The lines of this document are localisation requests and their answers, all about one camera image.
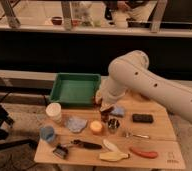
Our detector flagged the white plastic spoon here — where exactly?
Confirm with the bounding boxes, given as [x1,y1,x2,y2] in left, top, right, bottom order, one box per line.
[103,139,120,152]

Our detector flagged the black handled brush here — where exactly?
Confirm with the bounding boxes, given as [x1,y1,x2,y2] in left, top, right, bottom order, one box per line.
[71,139,102,150]

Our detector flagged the dark purple grapes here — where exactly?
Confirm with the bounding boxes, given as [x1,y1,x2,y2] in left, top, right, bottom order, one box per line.
[101,109,111,123]

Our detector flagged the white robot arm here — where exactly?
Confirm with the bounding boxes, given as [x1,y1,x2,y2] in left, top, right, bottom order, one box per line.
[95,50,192,124]

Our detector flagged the black chair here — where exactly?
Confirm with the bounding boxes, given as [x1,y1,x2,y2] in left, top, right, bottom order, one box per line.
[0,92,39,160]

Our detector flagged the black rectangular block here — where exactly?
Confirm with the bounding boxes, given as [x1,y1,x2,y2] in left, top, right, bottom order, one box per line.
[132,114,153,123]

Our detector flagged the green plastic tray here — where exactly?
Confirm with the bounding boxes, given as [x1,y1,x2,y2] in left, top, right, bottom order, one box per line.
[49,73,101,108]

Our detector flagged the red bowl on shelf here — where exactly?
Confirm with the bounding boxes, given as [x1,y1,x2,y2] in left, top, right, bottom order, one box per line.
[51,16,62,25]

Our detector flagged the metal cup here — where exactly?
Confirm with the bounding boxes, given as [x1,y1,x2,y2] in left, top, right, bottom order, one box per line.
[108,118,120,134]

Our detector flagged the blue sponge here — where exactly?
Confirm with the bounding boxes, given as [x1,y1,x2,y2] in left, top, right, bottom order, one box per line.
[111,106,125,117]

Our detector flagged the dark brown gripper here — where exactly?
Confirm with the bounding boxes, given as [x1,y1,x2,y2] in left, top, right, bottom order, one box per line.
[95,90,113,112]

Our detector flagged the yellow banana toy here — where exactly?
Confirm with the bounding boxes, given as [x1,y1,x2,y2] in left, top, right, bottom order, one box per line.
[99,151,130,162]

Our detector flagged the blue plastic cup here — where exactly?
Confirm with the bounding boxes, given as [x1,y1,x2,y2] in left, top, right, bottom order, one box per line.
[39,126,56,143]

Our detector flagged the person in background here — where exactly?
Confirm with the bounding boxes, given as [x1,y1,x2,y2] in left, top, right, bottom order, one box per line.
[104,0,157,28]

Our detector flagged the crumpled blue cloth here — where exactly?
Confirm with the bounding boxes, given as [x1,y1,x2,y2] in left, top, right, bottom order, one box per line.
[65,117,88,133]

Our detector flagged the white paper cup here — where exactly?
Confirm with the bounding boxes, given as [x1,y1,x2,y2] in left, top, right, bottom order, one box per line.
[46,103,62,123]

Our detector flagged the black binder clip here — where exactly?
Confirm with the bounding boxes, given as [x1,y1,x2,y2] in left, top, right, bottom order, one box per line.
[53,144,69,159]

